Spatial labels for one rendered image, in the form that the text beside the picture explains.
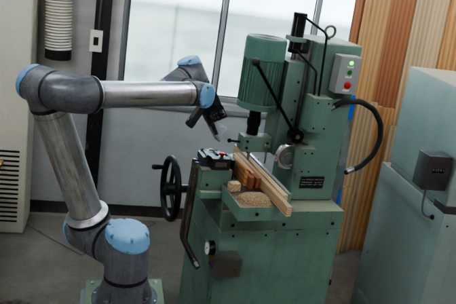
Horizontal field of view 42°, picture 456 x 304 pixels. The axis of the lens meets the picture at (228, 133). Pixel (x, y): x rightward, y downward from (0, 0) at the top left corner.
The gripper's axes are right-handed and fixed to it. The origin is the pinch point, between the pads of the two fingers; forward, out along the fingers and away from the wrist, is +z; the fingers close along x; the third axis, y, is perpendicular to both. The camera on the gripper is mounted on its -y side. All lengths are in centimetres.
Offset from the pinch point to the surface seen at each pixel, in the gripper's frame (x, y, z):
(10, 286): 69, -121, 55
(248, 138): 8.2, 14.0, 10.3
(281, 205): -30.0, 8.6, 23.2
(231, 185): -12.1, -3.6, 15.6
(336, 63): -3, 59, -8
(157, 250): 101, -47, 98
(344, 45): 1, 66, -12
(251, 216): -26.6, -3.4, 23.7
